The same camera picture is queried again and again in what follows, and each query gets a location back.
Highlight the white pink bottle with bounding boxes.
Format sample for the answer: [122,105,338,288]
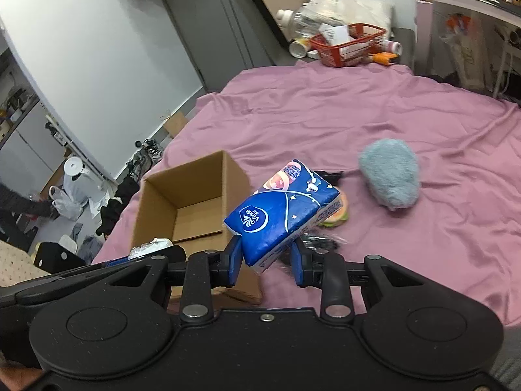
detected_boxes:
[382,40,403,56]

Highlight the white desk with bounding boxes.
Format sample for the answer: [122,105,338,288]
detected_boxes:
[413,0,520,98]

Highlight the brown cardboard box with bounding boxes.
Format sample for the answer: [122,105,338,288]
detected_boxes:
[129,150,264,306]

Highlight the white plastic bag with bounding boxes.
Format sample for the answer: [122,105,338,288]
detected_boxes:
[49,185,83,221]

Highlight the light blue plush toy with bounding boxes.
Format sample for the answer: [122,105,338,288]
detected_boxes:
[359,138,420,211]

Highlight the printed shopping bag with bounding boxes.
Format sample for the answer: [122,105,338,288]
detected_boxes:
[441,13,492,91]

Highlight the small brown paper bag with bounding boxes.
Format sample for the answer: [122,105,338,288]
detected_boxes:
[162,110,189,138]

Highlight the orange black tool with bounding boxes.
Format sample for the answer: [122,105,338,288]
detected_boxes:
[371,52,400,66]

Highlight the black sequin fabric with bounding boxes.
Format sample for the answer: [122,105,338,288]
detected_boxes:
[299,170,345,254]

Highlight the white kettle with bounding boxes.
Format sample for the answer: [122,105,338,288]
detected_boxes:
[63,156,103,206]

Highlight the red plastic basket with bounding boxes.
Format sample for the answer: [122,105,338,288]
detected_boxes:
[310,23,387,68]

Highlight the white paper cup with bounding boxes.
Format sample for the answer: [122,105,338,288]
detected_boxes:
[288,38,320,60]

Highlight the hamburger plush toy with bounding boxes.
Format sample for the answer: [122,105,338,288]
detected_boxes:
[320,190,349,228]

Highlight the clear plastic water bottle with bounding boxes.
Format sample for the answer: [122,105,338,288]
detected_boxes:
[275,6,345,41]

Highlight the pink bed sheet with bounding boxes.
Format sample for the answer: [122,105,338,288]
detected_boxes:
[92,59,521,327]

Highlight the blue tissue pack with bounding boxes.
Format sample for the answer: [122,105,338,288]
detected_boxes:
[224,159,342,274]

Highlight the operator right hand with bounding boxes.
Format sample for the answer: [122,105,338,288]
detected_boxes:
[0,365,43,391]

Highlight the black clothes pile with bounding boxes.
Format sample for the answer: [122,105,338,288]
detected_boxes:
[95,177,139,238]

